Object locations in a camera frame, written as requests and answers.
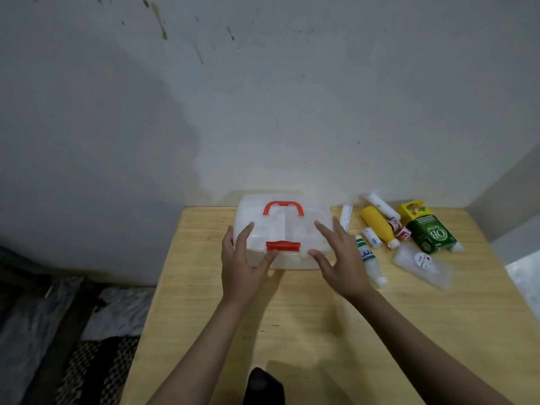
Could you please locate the person's left hand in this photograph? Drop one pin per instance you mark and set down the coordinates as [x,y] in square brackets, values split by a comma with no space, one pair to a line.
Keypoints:
[238,274]

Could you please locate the person's right hand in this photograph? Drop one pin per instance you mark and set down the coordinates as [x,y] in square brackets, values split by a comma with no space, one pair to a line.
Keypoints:
[348,265]

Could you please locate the person's right thumb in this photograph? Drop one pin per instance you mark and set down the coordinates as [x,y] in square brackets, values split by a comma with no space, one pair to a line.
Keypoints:
[320,260]

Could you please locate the person's right middle finger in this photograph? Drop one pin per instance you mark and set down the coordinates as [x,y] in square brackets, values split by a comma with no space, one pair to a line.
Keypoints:
[339,227]

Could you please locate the person's left middle finger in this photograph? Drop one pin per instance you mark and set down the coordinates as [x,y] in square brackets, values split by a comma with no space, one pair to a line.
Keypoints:
[228,240]

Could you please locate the person's left thumb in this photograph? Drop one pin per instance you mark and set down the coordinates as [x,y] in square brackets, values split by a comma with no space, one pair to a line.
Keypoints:
[268,261]

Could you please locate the person's right forearm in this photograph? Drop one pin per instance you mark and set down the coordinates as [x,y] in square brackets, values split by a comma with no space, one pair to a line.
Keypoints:
[422,354]

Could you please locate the person's left forearm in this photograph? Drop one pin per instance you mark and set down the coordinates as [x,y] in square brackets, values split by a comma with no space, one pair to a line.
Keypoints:
[202,354]

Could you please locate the slim white tube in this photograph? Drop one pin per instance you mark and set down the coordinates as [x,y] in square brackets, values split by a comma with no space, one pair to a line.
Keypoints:
[346,217]

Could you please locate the small white blue-print tube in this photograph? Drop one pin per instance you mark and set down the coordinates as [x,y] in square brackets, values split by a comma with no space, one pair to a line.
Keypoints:
[371,237]

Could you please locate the yellow bottle white cap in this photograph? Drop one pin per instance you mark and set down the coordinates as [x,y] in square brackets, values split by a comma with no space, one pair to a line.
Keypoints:
[376,224]

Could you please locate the white bottle green label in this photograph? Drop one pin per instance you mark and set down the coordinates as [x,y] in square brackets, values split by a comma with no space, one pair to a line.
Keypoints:
[369,261]

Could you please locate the long white tube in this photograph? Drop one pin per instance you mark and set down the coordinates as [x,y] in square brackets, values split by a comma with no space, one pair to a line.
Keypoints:
[382,205]

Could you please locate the small red white bottle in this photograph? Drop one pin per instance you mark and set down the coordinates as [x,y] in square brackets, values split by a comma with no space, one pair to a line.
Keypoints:
[398,229]

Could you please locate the yellow green small box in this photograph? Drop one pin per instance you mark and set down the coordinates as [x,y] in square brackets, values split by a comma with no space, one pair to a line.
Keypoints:
[415,210]

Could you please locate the clear plastic packet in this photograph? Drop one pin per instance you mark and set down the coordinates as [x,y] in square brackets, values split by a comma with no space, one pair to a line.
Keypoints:
[422,265]

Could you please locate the dark green carton box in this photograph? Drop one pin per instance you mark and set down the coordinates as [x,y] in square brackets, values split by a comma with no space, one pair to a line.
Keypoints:
[432,234]

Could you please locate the small clear white bottle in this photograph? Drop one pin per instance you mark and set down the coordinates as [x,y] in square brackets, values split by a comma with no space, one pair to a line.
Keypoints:
[457,247]

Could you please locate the black cloth item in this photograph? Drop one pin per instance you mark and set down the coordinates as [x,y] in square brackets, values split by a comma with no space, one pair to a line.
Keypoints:
[265,388]

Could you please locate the white plastic sheet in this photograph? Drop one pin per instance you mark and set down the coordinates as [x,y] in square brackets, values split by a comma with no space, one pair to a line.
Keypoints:
[120,312]

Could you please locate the black white patterned mat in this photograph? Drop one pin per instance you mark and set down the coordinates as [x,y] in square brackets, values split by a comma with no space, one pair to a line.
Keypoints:
[99,371]

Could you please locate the grey plastic sheet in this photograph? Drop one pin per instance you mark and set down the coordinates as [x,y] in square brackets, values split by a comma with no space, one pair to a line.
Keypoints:
[29,328]

